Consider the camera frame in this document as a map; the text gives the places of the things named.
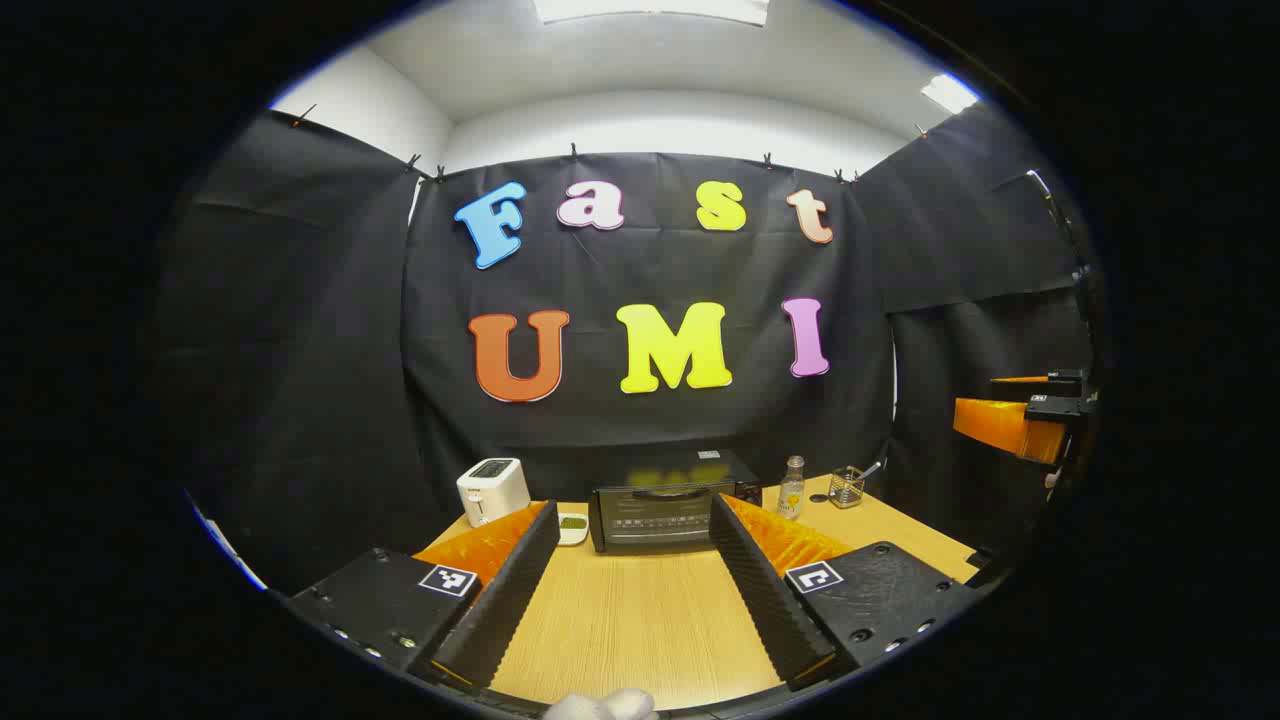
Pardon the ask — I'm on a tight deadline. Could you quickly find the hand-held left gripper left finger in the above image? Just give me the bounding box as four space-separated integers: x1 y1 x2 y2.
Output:
290 500 561 691

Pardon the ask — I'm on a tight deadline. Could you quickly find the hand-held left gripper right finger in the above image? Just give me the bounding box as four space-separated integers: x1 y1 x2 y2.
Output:
708 492 986 693

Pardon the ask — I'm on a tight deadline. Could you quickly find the black electric oven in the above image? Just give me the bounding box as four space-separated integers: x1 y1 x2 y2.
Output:
588 450 763 554

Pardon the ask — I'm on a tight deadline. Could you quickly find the white toaster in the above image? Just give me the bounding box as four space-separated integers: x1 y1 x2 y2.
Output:
457 458 531 528

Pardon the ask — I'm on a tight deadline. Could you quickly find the clear glass bottle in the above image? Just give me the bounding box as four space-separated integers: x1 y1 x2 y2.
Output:
777 456 807 521

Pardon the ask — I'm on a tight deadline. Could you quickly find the black backdrop cloth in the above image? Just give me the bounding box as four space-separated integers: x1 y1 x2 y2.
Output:
150 105 1101 601

